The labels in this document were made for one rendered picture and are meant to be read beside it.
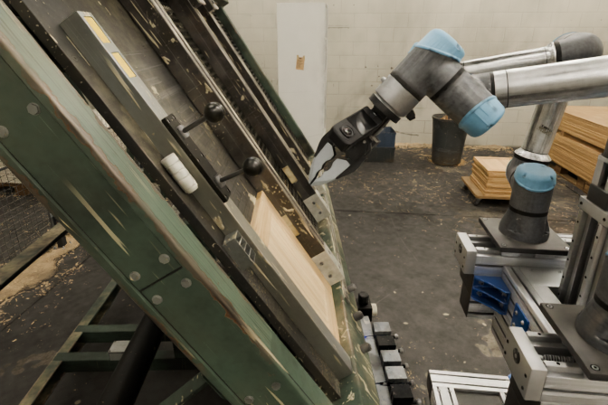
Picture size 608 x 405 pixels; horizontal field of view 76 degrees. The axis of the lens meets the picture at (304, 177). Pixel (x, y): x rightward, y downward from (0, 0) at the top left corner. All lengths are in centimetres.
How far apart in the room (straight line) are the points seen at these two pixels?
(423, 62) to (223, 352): 57
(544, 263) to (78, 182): 137
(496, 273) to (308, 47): 396
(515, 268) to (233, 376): 105
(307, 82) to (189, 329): 453
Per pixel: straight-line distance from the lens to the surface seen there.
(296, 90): 504
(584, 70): 88
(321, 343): 98
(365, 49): 637
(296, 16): 501
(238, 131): 112
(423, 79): 72
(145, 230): 57
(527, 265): 152
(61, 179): 58
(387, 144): 555
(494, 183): 437
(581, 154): 551
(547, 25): 696
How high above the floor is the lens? 167
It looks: 20 degrees down
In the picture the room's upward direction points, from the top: straight up
